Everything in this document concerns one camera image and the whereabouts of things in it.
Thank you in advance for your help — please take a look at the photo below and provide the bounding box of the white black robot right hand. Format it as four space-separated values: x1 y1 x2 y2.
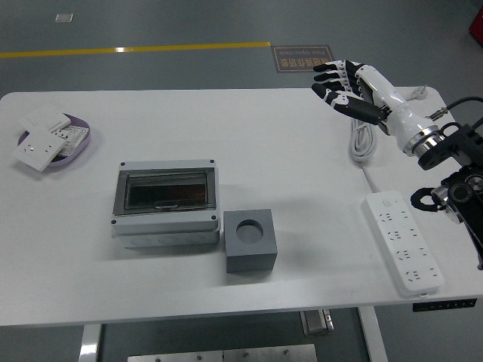
311 59 441 158

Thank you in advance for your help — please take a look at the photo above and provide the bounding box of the grey box with clear lid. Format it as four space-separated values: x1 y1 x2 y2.
110 158 221 249

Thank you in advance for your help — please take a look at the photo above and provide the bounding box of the grey cube with round hole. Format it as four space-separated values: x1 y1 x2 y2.
223 208 278 274

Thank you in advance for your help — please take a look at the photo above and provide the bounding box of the brown floor sign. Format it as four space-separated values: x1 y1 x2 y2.
271 44 340 74

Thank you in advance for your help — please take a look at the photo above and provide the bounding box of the red object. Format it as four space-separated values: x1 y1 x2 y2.
467 0 483 39

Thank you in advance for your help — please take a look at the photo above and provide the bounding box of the white power strip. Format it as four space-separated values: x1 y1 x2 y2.
361 190 446 299

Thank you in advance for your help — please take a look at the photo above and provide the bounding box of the black table control panel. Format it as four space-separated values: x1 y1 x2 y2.
412 298 478 313

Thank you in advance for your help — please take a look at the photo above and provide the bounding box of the yellow floor tape line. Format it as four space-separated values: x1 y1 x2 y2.
0 41 272 60

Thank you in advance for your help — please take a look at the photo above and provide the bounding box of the white table leg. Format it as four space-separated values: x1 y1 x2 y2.
78 324 103 362
357 306 389 362

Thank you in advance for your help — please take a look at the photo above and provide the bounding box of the purple tray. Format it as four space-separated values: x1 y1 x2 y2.
17 112 94 169

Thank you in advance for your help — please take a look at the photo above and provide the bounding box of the white printed socket panel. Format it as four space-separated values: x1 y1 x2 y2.
50 124 91 158

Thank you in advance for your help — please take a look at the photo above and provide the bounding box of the white socket plate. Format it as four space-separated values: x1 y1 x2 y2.
11 126 66 173

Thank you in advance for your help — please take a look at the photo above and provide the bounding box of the white power cord with plug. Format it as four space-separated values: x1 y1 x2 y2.
349 84 429 194

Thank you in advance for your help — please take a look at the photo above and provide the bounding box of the grey metal bracket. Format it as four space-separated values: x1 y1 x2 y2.
300 308 335 336

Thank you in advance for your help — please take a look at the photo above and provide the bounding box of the steel base plate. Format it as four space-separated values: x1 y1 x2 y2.
127 348 224 362
222 343 318 362

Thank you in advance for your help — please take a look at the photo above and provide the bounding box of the white switch plate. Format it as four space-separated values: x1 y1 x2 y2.
17 103 72 131

